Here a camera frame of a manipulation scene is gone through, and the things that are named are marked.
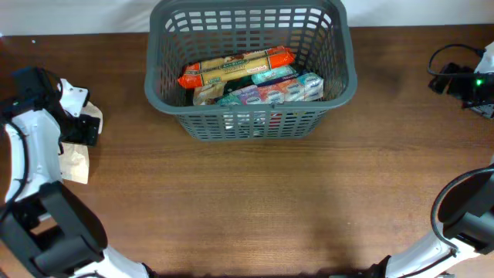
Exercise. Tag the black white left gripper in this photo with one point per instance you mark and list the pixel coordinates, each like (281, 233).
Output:
(89, 132)

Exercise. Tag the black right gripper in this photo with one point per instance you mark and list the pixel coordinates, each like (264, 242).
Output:
(458, 89)

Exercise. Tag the Kleenex tissue multipack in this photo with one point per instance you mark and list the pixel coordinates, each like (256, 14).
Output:
(297, 87)

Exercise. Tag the beige brown pouch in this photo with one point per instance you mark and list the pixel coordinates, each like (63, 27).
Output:
(205, 95)

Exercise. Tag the light blue tissue pack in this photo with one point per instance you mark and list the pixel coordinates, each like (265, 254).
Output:
(272, 74)

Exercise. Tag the San Remo spaghetti packet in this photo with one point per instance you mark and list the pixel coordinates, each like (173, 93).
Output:
(224, 69)

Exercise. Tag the green coffee snack bag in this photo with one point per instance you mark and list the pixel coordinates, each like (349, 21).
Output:
(237, 84)

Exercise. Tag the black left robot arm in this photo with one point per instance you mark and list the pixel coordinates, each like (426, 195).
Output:
(46, 227)

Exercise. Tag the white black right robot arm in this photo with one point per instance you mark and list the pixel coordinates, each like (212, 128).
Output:
(462, 213)

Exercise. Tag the grey plastic basket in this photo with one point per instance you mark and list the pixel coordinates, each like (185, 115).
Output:
(185, 32)

